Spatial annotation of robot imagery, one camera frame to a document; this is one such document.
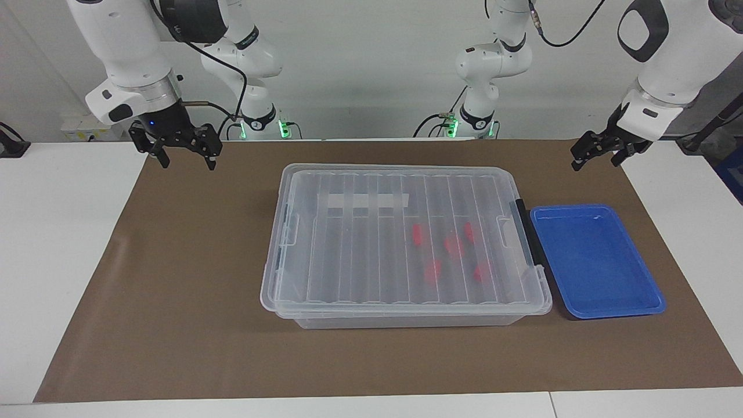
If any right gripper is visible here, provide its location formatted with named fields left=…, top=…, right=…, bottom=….
left=128, top=101, right=224, bottom=172

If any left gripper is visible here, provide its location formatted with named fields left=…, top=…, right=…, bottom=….
left=570, top=104, right=652, bottom=172

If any clear plastic storage box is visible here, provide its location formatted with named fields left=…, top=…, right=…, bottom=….
left=259, top=164, right=554, bottom=319
left=272, top=164, right=530, bottom=331

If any white power strip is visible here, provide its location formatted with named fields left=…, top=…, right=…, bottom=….
left=60, top=115, right=126, bottom=142

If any black stand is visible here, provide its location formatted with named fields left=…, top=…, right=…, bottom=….
left=0, top=121, right=31, bottom=158
left=676, top=92, right=743, bottom=155

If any blue plastic tray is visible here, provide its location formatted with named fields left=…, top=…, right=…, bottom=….
left=529, top=203, right=667, bottom=320

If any black cable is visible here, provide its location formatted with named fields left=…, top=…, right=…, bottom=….
left=413, top=113, right=451, bottom=139
left=149, top=0, right=250, bottom=139
left=527, top=0, right=608, bottom=49
left=447, top=85, right=469, bottom=117

